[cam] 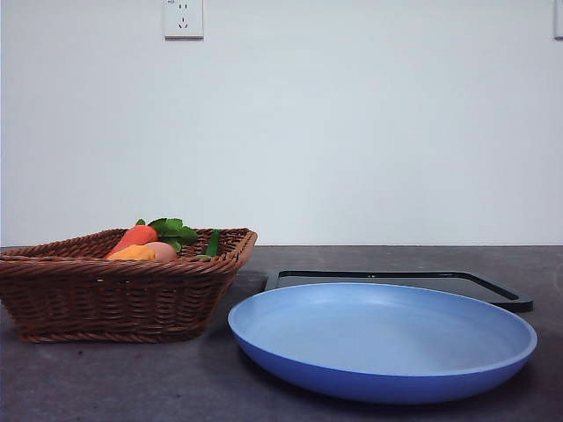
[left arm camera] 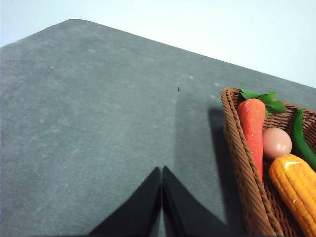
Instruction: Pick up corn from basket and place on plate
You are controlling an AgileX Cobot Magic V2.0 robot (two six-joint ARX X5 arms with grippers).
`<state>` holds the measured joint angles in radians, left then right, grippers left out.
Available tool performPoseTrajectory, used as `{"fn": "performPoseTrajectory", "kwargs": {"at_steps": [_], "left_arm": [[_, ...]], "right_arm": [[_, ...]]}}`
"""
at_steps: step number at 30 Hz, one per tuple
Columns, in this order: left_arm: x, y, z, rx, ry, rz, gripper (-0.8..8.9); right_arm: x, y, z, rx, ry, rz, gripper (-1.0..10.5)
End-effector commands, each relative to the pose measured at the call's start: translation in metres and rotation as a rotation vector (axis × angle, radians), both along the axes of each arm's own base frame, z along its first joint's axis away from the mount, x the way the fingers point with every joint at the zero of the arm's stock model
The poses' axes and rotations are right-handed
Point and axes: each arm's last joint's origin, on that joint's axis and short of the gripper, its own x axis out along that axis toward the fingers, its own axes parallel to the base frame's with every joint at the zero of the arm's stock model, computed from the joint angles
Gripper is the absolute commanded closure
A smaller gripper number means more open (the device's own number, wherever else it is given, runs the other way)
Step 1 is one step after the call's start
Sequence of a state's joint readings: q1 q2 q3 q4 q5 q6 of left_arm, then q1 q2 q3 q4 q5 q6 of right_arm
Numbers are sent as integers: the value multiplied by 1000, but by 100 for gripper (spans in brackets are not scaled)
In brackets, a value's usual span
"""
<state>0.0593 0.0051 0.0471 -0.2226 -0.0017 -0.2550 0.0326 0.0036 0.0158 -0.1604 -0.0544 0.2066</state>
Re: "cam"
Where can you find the brown egg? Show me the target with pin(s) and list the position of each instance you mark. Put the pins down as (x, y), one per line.
(165, 250)

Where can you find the brown wicker basket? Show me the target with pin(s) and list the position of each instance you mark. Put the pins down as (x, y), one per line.
(110, 299)

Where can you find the yellow-orange toy corn cob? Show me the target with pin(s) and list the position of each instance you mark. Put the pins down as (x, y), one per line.
(132, 253)

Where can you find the green leafy vegetable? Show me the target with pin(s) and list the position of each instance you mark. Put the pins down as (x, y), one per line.
(173, 228)

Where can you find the green pepper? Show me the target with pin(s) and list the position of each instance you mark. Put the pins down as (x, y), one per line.
(214, 244)

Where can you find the white wall socket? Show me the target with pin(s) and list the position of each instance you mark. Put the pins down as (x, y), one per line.
(184, 22)

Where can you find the orange toy carrot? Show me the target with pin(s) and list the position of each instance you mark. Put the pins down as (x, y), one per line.
(134, 236)

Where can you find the blue round plate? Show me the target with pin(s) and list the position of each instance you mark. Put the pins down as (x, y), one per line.
(378, 343)

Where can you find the black rectangular tray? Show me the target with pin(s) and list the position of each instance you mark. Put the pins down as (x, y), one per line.
(512, 299)

